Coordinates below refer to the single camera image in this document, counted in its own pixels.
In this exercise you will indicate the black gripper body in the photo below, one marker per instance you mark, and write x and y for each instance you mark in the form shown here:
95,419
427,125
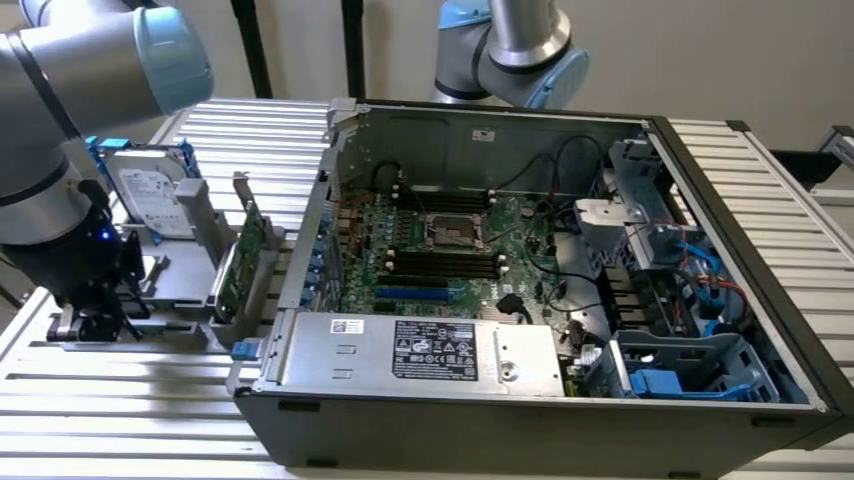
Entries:
67,270

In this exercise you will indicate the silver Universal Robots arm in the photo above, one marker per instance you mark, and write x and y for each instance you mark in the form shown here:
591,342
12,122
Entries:
87,60

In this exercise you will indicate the black expansion slot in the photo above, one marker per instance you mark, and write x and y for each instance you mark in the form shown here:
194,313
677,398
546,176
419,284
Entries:
394,306

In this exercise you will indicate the blue expansion slot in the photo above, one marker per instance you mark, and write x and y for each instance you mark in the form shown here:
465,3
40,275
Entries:
414,294

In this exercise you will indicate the black RAM slot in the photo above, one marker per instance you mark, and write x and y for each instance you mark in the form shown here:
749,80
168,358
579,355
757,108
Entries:
443,198
443,268
443,261
443,255
443,203
443,274
443,192

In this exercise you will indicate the blue case latch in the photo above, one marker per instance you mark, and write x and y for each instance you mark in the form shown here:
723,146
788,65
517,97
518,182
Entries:
244,350

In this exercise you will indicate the silver hard disk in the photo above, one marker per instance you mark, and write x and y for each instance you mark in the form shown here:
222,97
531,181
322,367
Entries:
147,190

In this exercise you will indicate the green graphics card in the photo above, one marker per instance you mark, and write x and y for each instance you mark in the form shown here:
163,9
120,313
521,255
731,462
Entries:
243,250

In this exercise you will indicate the grey parts rack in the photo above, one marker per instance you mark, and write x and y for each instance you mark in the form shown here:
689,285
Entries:
200,220

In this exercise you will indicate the hard drive in blue caddy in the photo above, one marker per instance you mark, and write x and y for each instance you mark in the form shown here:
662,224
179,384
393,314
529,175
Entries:
100,160

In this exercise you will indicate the silver power supply unit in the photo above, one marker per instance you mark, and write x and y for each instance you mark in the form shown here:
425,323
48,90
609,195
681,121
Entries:
347,370

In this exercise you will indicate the metal CPU socket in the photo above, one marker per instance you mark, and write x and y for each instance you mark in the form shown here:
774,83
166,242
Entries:
450,232

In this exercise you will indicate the black open PC case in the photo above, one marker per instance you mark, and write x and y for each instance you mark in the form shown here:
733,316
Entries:
467,430

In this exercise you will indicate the green motherboard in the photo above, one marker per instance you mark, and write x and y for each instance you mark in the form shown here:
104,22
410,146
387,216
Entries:
521,240

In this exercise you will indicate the white case sticker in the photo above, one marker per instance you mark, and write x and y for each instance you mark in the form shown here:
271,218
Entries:
482,135

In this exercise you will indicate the black fan shroud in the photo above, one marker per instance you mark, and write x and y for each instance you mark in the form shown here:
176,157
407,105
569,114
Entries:
634,300

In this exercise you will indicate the metal drive cage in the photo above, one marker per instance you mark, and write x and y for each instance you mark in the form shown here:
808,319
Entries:
641,200

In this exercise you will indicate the grey-blue plastic disk bay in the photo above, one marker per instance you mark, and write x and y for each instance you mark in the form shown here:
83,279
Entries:
721,360

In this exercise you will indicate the black table end cap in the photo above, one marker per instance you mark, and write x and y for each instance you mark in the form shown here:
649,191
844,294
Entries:
740,125

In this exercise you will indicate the thick black frame post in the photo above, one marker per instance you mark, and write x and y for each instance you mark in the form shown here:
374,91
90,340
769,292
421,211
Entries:
250,50

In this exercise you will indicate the thin black frame post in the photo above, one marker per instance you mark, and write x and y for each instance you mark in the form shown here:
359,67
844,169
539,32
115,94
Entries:
354,50

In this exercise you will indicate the aluminium profile rail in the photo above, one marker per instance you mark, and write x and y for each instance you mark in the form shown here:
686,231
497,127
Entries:
837,145

